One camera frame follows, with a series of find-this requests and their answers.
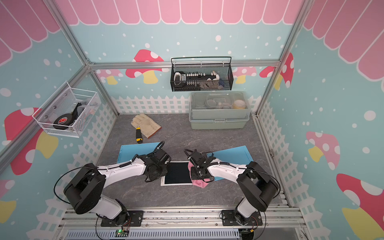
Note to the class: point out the yellow black utility knife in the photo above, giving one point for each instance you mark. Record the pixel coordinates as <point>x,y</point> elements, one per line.
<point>139,138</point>

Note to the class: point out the pink cleaning cloth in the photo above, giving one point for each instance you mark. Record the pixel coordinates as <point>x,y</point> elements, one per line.
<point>198,183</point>

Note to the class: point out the white items in basket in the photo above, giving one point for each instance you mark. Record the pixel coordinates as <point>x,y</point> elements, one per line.
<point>196,81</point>

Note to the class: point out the blue front drawing tablet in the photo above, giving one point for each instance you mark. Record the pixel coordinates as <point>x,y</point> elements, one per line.
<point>234,154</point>

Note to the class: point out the clear wall bin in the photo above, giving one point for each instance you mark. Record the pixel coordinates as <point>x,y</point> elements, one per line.
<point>82,104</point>

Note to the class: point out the beige work glove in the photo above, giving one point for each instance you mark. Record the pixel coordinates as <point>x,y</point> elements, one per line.
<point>148,126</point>

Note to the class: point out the small green circuit board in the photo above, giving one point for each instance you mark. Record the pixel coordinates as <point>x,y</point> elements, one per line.
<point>121,233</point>

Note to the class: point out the white drawing tablet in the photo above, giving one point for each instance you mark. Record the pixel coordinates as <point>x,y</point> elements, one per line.
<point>178,175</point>

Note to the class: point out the green plastic storage box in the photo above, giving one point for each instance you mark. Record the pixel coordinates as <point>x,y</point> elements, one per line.
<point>218,110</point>

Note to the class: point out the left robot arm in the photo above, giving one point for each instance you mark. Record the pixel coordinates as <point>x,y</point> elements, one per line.
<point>85,191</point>

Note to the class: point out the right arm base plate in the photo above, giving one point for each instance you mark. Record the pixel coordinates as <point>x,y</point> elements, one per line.
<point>231,218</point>

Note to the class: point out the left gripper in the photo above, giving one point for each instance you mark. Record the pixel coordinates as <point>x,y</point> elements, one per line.
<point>164,172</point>

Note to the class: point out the blue drawing tablet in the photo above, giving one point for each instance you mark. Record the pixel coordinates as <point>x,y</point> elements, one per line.
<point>127,152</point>
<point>234,154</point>

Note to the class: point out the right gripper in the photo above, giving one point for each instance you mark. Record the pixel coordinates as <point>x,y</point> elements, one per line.
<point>193,176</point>

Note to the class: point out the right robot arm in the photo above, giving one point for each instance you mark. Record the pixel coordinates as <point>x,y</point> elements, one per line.
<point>258,187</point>

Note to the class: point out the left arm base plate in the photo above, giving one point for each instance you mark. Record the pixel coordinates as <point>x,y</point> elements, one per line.
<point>132,218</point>

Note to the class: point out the black tape roll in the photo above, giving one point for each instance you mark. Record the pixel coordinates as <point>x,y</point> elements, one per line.
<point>63,122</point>

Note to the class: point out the black wire mesh basket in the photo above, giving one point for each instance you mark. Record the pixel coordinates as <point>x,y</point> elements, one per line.
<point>221,65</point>

